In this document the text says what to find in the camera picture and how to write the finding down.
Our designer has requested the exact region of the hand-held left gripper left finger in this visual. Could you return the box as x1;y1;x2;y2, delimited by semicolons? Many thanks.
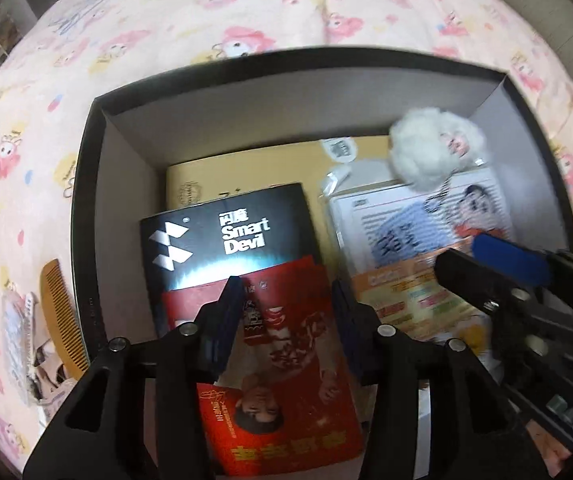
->
22;275;244;480

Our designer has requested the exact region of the wooden comb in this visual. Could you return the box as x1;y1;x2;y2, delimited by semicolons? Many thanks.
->
39;258;91;378

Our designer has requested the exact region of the black cardboard box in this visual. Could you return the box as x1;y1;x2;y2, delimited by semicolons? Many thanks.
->
70;46;573;480

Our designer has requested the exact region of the black and white packet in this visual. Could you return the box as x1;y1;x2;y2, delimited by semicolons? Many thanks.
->
29;337;74;401

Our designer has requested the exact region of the red magazine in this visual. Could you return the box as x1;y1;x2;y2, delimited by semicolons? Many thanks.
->
160;255;367;477

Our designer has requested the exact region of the cartoon print packet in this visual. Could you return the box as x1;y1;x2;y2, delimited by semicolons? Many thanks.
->
327;167;515;281

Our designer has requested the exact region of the white plush keychain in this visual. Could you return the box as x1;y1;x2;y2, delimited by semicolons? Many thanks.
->
389;110;490;213

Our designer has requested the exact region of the pink cartoon printed blanket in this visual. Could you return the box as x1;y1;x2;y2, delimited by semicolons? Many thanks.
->
0;0;573;480

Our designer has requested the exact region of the orange leaflet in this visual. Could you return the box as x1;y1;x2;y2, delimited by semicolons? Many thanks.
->
349;250;490;356

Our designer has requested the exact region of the small white tag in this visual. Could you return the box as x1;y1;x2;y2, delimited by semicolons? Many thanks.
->
321;136;358;165

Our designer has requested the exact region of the clear plastic packet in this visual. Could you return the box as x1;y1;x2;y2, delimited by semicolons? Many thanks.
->
1;290;42;406

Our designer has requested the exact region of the black box with silver logo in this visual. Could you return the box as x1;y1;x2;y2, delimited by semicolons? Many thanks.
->
139;182;327;341

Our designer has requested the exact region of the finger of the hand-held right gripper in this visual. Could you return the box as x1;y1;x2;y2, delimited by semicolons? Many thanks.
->
471;232;573;301
433;248;545;320

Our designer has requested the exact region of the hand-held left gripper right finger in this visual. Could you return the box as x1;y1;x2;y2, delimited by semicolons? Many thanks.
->
331;280;550;480

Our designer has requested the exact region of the tan flat box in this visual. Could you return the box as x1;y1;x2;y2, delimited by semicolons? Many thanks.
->
165;135;397;211

